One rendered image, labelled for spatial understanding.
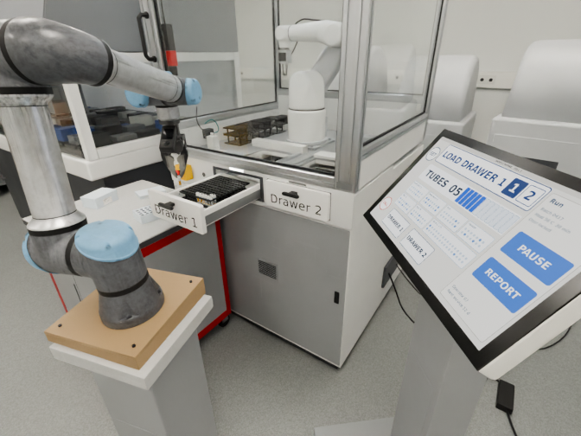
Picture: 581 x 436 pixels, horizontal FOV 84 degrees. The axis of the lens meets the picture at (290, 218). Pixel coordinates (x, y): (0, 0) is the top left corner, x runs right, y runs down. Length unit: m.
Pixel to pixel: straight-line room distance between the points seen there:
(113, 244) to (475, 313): 0.70
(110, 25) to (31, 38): 1.26
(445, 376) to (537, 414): 1.02
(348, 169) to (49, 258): 0.86
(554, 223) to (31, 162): 0.96
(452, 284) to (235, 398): 1.24
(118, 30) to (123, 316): 1.51
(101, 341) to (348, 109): 0.91
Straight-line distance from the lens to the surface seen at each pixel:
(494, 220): 0.68
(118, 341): 0.88
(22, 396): 2.08
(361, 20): 1.07
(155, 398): 0.98
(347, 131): 1.09
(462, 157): 0.84
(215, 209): 1.20
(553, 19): 4.11
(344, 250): 1.25
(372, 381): 1.74
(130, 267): 0.82
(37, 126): 0.86
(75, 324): 0.98
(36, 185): 0.87
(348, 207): 1.16
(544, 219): 0.65
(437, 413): 1.03
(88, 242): 0.80
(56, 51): 0.77
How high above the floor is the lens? 1.37
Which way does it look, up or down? 27 degrees down
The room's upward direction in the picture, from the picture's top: 1 degrees counter-clockwise
